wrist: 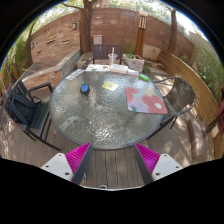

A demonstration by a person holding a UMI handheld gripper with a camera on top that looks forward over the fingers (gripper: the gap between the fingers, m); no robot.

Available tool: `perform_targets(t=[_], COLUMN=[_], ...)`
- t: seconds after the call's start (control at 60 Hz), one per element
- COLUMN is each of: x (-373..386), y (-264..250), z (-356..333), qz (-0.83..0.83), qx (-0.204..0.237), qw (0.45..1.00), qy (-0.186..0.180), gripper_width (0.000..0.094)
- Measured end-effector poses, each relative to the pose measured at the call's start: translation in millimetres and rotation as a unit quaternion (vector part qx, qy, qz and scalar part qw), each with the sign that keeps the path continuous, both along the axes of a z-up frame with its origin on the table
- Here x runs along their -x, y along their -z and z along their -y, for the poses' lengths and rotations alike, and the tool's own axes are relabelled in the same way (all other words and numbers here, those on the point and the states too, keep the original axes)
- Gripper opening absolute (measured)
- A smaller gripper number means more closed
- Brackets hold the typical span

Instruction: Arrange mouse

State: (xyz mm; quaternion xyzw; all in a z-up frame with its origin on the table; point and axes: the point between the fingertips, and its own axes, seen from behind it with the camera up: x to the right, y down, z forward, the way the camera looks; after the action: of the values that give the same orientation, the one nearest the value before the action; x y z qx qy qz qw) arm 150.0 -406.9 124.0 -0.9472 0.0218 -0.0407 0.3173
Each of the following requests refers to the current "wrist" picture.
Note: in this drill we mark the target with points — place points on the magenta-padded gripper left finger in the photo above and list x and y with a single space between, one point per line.
61 165

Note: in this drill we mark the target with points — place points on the yellow printed card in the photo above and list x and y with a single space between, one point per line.
110 86

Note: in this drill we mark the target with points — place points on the grey wall box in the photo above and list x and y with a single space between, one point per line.
97 39

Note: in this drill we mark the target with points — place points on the dark wooden slatted chair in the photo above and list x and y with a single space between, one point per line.
101 51

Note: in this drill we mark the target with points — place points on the floral pink mouse pad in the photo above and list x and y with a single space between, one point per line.
146 101

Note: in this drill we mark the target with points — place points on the brown stone block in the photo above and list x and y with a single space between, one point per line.
195 140

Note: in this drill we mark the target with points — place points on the dark red folded umbrella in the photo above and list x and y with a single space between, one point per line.
220 106

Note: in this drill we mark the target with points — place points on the clear plastic cup with straw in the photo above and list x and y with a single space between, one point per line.
112 59

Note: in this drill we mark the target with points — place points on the white licence plate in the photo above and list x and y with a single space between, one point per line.
74 74

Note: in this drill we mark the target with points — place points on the forked tree trunk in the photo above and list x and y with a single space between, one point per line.
85 30

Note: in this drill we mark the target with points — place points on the white concrete planter with plants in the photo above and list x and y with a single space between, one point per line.
135 63

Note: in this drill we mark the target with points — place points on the beige stone slab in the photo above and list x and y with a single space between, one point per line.
151 52

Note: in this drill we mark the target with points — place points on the black wall lamp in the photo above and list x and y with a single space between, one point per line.
74 26
32 45

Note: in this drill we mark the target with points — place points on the brown wicker chair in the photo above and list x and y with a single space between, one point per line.
180 96

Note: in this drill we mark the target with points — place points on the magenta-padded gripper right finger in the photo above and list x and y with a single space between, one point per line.
163 166

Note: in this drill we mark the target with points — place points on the green plastic packet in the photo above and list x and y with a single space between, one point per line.
144 77

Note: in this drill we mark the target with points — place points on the thin pale booklet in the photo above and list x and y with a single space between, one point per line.
132 72

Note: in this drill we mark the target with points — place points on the black slatted garden chair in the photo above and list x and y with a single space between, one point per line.
25 111

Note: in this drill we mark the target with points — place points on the stone garden counter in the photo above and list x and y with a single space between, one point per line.
65 65

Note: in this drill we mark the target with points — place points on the wooden garden lamp post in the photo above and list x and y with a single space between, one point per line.
140 36

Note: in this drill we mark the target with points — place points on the blue and black computer mouse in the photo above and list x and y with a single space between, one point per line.
85 88

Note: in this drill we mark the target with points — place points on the slim tree trunk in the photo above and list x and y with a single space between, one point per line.
173 33

